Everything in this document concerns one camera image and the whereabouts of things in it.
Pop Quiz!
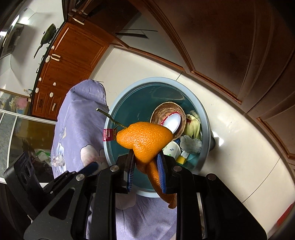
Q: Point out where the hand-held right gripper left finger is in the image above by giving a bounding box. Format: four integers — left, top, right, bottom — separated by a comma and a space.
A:
23, 150, 135, 240

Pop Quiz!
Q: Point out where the small clear plastic wrapper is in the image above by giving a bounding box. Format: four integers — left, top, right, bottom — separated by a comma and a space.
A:
51, 155, 64, 167

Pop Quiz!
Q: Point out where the large dark wooden cabinet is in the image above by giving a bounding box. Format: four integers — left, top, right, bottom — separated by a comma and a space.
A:
128, 0, 295, 160

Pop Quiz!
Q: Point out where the small wooden cabinet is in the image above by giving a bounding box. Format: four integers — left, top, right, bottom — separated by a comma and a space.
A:
31, 22, 110, 120

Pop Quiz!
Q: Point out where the white leaf-print paper cup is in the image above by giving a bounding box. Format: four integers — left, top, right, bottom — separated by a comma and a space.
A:
162, 141, 181, 160

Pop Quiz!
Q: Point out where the white plastic spoon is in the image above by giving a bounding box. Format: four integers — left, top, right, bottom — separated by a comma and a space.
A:
160, 111, 181, 134

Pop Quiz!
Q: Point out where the thin green twig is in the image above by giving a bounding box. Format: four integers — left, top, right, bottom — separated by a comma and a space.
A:
96, 108, 128, 128

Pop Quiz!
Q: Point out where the steel range hood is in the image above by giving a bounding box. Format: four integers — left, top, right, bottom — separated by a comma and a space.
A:
0, 23, 25, 58

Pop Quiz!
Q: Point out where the crumpled white tissue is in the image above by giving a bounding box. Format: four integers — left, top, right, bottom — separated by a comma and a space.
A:
180, 135, 203, 154

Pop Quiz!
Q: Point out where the blue round waste bin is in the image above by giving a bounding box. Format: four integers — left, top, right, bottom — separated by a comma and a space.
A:
103, 77, 217, 198

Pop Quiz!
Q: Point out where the brown round bowl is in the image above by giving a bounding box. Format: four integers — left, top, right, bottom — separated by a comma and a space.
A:
150, 102, 187, 139

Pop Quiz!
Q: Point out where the purple floral cloth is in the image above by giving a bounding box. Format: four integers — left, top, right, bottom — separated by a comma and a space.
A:
50, 79, 178, 240

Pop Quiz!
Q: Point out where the green and white plastic bag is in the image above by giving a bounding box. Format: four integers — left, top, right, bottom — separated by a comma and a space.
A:
34, 149, 52, 165

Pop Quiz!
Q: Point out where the black glass built-in oven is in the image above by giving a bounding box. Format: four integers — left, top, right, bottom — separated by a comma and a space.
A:
67, 0, 159, 48

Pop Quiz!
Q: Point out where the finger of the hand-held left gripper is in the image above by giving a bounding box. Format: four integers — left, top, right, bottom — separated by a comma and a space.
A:
44, 162, 99, 195

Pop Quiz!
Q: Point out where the black frying pan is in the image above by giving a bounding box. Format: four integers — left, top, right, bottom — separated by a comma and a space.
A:
33, 24, 58, 59

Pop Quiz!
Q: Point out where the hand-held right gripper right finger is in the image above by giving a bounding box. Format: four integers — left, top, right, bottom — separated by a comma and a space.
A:
157, 152, 268, 240

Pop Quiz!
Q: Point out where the orange peel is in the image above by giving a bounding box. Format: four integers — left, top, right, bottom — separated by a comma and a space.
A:
116, 121, 178, 209

